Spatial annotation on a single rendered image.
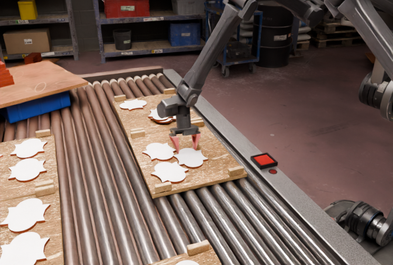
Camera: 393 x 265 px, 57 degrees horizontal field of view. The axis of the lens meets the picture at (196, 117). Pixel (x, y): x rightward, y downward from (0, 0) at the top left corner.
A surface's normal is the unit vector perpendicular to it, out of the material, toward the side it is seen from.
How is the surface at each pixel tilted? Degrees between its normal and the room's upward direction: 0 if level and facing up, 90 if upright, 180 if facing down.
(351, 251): 0
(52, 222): 0
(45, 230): 0
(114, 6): 90
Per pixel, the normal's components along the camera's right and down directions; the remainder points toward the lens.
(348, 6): -0.84, 0.19
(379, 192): 0.00, -0.90
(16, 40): 0.26, 0.43
